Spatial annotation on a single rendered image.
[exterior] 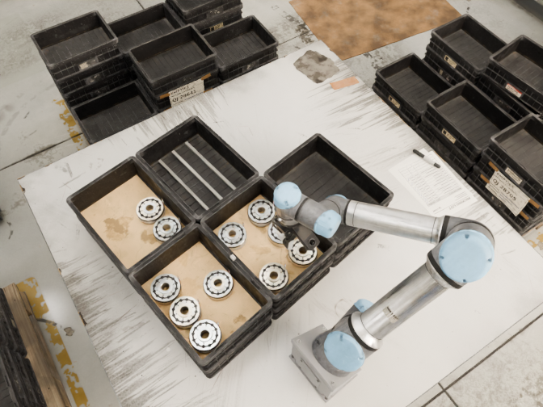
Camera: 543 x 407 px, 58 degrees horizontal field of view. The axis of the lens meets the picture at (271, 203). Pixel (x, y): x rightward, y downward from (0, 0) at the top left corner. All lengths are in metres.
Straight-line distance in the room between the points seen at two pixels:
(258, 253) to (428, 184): 0.82
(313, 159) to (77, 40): 1.73
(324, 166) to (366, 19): 2.15
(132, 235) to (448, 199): 1.28
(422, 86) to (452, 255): 2.05
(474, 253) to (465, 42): 2.28
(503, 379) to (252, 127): 1.69
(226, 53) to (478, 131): 1.51
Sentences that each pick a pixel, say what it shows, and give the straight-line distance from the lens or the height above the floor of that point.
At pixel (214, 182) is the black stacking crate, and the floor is 0.83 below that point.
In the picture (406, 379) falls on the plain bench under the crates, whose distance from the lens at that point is 1.83.
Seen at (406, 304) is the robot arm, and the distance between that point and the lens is 1.31.
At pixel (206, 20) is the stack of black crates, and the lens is 3.16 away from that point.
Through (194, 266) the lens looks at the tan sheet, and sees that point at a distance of 1.78.
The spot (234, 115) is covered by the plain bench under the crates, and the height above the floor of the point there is 0.70.
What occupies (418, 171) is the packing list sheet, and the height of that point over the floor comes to 0.70.
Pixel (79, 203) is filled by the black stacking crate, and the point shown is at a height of 0.88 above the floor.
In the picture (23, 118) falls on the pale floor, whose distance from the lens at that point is 3.61.
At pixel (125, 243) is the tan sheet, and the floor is 0.83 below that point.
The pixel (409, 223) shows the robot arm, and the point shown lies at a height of 1.26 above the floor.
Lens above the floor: 2.44
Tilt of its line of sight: 59 degrees down
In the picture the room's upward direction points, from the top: straight up
